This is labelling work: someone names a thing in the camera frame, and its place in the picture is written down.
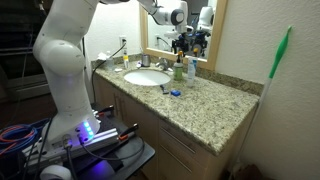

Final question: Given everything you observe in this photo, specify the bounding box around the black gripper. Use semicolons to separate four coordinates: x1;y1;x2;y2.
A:
172;32;193;54

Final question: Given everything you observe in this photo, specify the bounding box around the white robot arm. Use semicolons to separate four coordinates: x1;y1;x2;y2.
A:
33;0;129;150

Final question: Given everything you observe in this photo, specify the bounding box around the tall white tube bottle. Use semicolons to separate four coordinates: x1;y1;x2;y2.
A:
187;56;197;87

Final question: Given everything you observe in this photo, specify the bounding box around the green soap pump bottle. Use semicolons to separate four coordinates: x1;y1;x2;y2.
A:
174;51;183;81

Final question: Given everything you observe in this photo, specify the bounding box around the white oval sink basin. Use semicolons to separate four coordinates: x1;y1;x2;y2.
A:
124;69;171;86

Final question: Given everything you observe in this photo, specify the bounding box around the small yellow white bottle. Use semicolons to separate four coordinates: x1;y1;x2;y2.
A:
123;50;129;69

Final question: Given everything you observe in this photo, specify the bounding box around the clear plastic bottle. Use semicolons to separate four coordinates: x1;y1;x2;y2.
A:
106;51;114;71

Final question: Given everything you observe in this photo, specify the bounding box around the wood framed mirror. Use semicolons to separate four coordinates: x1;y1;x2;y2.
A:
138;0;228;70

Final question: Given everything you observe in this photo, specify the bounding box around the chrome faucet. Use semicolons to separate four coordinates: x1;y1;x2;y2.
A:
156;57;173;72

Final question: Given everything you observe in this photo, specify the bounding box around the metal cup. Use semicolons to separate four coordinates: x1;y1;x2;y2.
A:
142;54;150;67

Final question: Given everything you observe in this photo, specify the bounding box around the dark razor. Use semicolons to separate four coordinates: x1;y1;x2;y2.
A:
160;85;169;94

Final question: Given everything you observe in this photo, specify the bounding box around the blue small box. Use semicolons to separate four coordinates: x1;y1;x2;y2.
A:
170;90;181;97

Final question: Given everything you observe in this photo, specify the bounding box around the white tissue paper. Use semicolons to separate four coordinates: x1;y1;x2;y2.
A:
97;52;107;60

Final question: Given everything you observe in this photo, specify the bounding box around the red black clamp rear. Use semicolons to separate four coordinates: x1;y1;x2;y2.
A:
94;105;114;117

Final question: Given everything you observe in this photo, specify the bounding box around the red black clamp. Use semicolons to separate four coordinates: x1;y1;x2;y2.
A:
118;123;139;141
94;105;114;117

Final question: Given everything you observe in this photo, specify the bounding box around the red black clamp front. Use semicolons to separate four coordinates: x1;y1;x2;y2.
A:
118;123;139;141

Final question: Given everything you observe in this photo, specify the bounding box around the wooden vanity cabinet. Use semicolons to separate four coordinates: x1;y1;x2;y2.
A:
94;72;258;180

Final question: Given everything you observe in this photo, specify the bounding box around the black cart table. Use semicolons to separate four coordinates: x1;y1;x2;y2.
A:
71;103;156;180

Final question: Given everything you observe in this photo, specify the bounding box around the white tape roll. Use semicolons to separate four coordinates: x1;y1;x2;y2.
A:
40;165;72;180

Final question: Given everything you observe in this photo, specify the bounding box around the wall power outlet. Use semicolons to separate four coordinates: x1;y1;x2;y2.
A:
119;36;127;49

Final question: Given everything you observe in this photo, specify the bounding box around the black power cord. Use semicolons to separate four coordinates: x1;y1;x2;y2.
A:
91;39;128;104

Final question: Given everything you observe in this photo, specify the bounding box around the green white broom handle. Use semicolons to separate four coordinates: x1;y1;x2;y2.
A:
232;25;292;167

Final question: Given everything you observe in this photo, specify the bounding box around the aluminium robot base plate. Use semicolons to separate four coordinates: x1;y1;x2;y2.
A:
22;128;119;170

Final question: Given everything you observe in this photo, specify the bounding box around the blue red cable coil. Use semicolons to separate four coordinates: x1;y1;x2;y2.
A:
0;118;49;158

